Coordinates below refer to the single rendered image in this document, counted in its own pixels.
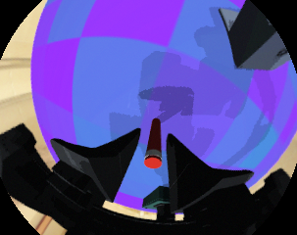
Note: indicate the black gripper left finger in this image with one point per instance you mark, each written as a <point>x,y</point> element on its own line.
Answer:
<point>107,164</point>

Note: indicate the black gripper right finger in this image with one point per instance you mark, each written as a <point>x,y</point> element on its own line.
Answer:
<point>190,180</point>

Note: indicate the dark red peg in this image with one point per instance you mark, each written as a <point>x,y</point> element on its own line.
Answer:
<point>154,154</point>

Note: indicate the grey metal panel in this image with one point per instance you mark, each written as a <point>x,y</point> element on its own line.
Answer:
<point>254,42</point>

